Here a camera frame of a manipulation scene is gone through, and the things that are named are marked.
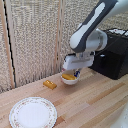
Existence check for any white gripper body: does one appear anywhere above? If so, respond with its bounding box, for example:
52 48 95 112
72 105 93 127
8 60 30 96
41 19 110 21
62 51 95 71

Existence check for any white bowl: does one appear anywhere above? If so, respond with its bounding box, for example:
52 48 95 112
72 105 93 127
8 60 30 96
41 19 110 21
60 73 80 86

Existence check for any white floral plate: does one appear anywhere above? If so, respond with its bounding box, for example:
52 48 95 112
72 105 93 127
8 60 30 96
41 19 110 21
8 96 58 128

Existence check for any yellow butter block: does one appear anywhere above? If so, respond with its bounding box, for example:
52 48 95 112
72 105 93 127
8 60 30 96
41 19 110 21
42 79 58 90

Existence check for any black box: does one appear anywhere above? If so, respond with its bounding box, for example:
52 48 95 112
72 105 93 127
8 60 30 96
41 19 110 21
88 30 128 80

